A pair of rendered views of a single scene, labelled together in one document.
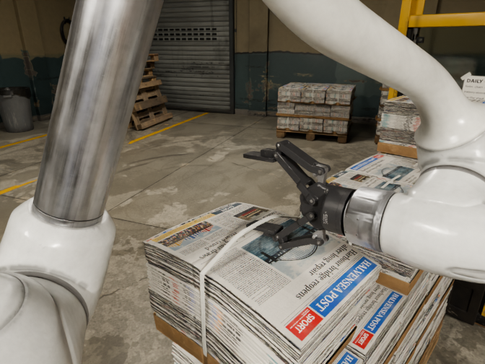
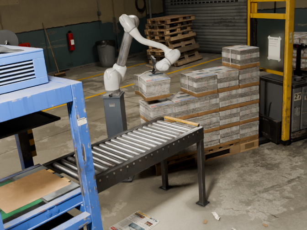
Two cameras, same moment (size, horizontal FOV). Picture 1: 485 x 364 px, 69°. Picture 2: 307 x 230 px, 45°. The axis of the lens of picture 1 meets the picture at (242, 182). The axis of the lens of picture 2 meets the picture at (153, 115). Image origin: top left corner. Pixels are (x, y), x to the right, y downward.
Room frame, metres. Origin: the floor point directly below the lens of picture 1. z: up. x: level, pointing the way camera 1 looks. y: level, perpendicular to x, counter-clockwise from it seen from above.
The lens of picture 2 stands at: (-3.01, -1.73, 2.00)
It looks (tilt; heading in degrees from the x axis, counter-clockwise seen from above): 18 degrees down; 25
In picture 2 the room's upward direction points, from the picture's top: 5 degrees counter-clockwise
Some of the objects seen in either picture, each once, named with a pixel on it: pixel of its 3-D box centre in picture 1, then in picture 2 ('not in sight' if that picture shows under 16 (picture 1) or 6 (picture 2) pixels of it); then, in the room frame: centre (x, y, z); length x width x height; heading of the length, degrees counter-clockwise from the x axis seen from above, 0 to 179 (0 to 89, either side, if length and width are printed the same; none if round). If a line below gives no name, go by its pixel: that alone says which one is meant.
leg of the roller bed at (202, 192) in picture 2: not in sight; (201, 172); (0.02, -0.76, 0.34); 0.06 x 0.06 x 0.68; 69
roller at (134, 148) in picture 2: not in sight; (129, 146); (-0.49, -0.29, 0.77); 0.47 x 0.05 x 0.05; 69
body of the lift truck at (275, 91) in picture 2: not in sight; (288, 105); (2.10, -1.38, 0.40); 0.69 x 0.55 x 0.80; 48
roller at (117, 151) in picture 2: not in sight; (117, 152); (-0.61, -0.25, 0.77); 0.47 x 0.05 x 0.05; 69
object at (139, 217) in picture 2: not in sight; (134, 224); (-0.52, -0.27, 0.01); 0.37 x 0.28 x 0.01; 159
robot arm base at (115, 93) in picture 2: not in sight; (112, 91); (0.27, 0.28, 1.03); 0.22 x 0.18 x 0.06; 15
